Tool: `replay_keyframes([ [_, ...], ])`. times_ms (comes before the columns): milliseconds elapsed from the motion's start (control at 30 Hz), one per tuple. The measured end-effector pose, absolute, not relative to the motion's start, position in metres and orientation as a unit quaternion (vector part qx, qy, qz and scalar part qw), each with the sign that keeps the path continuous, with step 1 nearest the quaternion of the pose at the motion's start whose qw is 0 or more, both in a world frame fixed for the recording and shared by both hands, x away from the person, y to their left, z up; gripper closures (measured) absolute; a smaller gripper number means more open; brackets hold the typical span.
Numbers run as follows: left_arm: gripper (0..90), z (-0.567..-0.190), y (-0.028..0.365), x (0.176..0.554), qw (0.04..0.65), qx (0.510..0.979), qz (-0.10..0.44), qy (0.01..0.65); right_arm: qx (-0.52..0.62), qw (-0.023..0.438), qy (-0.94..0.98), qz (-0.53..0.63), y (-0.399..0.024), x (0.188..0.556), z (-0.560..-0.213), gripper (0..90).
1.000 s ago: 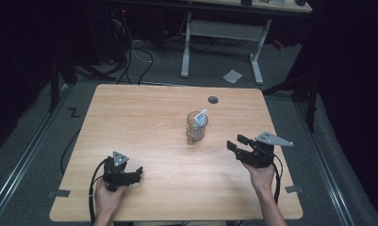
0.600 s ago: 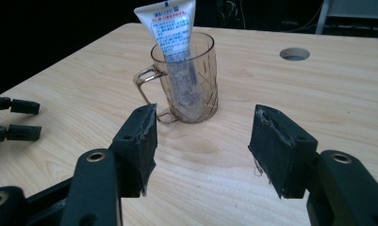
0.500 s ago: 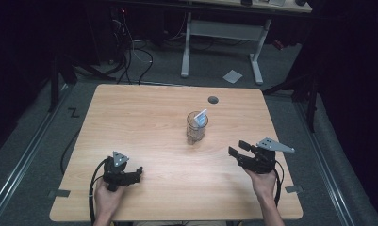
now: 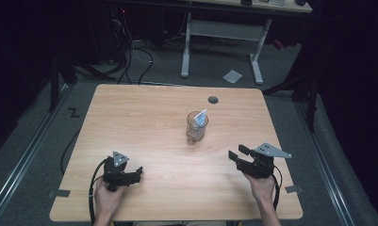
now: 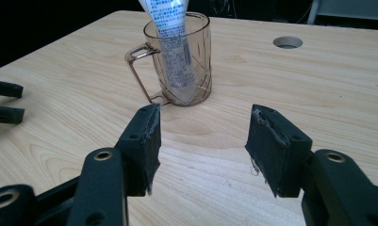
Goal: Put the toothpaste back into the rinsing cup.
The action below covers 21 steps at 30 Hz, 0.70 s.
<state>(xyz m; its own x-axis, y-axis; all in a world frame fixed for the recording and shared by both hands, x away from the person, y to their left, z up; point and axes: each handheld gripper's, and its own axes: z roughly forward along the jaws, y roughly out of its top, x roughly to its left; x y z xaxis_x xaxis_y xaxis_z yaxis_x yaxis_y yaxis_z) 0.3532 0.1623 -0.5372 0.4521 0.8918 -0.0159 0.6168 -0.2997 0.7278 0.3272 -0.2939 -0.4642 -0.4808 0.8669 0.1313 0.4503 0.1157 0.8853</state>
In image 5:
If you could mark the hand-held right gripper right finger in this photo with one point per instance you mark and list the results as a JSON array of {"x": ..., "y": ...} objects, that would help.
[{"x": 276, "y": 150}]

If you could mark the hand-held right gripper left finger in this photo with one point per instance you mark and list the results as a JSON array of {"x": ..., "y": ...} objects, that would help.
[{"x": 141, "y": 150}]

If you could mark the clear brown plastic cup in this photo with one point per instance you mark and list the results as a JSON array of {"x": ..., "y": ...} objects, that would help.
[{"x": 202, "y": 62}]

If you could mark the white toothpaste tube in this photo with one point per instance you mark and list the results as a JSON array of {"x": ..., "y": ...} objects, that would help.
[{"x": 174, "y": 47}]

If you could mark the grey metal stand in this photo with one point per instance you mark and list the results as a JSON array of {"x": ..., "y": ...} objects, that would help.
[{"x": 350, "y": 9}]

